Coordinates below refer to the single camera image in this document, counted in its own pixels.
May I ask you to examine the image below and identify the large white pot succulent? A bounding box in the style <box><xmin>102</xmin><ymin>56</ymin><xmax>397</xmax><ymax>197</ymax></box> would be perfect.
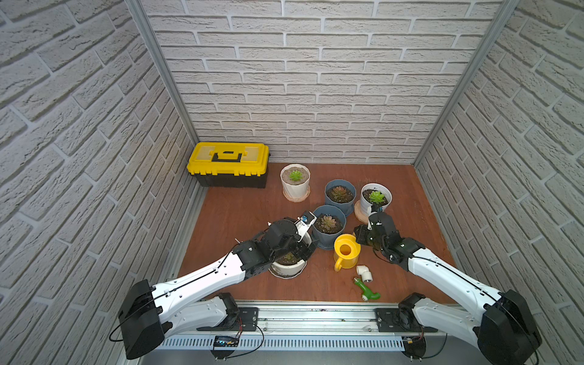
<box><xmin>269</xmin><ymin>252</ymin><xmax>307</xmax><ymax>279</ymax></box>

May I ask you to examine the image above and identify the yellow watering can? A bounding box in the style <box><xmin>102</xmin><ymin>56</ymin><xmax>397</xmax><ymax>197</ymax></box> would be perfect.
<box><xmin>334</xmin><ymin>234</ymin><xmax>361</xmax><ymax>272</ymax></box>

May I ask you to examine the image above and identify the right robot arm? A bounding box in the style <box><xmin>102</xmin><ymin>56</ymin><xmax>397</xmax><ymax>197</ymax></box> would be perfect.
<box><xmin>354</xmin><ymin>212</ymin><xmax>542</xmax><ymax>364</ymax></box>

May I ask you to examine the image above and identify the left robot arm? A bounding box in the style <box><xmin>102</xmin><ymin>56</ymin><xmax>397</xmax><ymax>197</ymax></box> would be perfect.
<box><xmin>116</xmin><ymin>211</ymin><xmax>316</xmax><ymax>360</ymax></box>

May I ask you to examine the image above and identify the white pipe elbow fitting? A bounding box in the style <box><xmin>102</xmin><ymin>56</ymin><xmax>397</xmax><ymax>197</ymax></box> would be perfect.
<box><xmin>356</xmin><ymin>266</ymin><xmax>373</xmax><ymax>283</ymax></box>

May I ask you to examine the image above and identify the white pot green succulent right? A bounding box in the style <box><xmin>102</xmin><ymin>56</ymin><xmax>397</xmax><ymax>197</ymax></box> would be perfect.
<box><xmin>360</xmin><ymin>182</ymin><xmax>392</xmax><ymax>216</ymax></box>

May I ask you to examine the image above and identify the white pot green succulent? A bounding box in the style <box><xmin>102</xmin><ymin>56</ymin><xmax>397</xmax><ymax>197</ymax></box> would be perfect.
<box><xmin>360</xmin><ymin>182</ymin><xmax>392</xmax><ymax>216</ymax></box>
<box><xmin>280</xmin><ymin>164</ymin><xmax>310</xmax><ymax>203</ymax></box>

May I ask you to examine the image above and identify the blue pot succulent front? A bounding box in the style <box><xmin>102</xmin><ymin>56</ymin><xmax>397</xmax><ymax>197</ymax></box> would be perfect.
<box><xmin>312</xmin><ymin>205</ymin><xmax>346</xmax><ymax>250</ymax></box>

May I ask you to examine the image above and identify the blue pot succulent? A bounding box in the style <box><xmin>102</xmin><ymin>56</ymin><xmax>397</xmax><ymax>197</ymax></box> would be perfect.
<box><xmin>312</xmin><ymin>205</ymin><xmax>346</xmax><ymax>250</ymax></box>
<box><xmin>325</xmin><ymin>179</ymin><xmax>357</xmax><ymax>217</ymax></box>

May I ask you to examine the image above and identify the blue pot succulent back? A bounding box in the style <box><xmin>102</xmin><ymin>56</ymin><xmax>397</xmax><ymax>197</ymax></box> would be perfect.
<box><xmin>325</xmin><ymin>179</ymin><xmax>357</xmax><ymax>217</ymax></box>

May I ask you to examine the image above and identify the white pot green succulent back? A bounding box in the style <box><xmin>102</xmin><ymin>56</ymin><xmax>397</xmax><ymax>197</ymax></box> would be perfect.
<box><xmin>280</xmin><ymin>164</ymin><xmax>310</xmax><ymax>203</ymax></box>

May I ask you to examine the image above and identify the green pipe fitting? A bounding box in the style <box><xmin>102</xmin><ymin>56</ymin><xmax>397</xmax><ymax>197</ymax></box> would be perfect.
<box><xmin>354</xmin><ymin>278</ymin><xmax>381</xmax><ymax>301</ymax></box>

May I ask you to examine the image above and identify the yellow black toolbox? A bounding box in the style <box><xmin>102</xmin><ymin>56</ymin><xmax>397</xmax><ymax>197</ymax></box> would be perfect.
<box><xmin>187</xmin><ymin>142</ymin><xmax>270</xmax><ymax>189</ymax></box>

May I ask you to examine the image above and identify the right controller board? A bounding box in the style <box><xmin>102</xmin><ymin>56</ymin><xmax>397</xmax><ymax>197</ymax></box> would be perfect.
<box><xmin>401</xmin><ymin>336</ymin><xmax>427</xmax><ymax>360</ymax></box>

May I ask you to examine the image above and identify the controller board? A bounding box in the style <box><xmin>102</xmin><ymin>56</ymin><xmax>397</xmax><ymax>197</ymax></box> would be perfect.
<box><xmin>211</xmin><ymin>335</ymin><xmax>240</xmax><ymax>360</ymax></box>
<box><xmin>401</xmin><ymin>336</ymin><xmax>427</xmax><ymax>360</ymax></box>

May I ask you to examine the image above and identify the left controller board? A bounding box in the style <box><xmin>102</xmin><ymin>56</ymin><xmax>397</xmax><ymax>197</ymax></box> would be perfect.
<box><xmin>211</xmin><ymin>335</ymin><xmax>240</xmax><ymax>360</ymax></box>

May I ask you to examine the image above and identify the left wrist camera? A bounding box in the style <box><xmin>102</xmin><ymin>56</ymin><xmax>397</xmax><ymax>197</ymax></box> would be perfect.
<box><xmin>295</xmin><ymin>211</ymin><xmax>316</xmax><ymax>239</ymax></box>

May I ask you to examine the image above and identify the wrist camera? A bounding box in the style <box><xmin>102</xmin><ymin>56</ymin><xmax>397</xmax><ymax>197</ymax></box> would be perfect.
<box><xmin>370</xmin><ymin>204</ymin><xmax>383</xmax><ymax>213</ymax></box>
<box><xmin>295</xmin><ymin>211</ymin><xmax>316</xmax><ymax>239</ymax></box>

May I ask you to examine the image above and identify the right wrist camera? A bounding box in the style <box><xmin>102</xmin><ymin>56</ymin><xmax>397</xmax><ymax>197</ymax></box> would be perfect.
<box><xmin>370</xmin><ymin>204</ymin><xmax>383</xmax><ymax>213</ymax></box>

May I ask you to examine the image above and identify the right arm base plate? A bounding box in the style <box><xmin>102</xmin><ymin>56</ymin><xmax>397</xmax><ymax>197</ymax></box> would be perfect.
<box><xmin>374</xmin><ymin>308</ymin><xmax>422</xmax><ymax>333</ymax></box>

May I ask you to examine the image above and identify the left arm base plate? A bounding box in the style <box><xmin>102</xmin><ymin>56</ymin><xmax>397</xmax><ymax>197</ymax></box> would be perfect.
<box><xmin>197</xmin><ymin>307</ymin><xmax>259</xmax><ymax>332</ymax></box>

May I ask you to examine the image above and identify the aluminium rail frame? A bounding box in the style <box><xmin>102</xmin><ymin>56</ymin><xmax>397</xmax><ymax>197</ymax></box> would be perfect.
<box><xmin>159</xmin><ymin>302</ymin><xmax>457</xmax><ymax>354</ymax></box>

